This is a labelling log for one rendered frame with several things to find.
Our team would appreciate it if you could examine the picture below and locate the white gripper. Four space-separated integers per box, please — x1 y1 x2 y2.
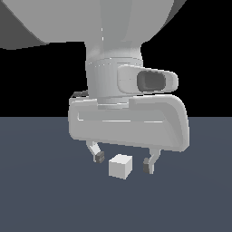
67 93 190 175

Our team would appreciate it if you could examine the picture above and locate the white cube charger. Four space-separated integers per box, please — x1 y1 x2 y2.
108 153 134 180

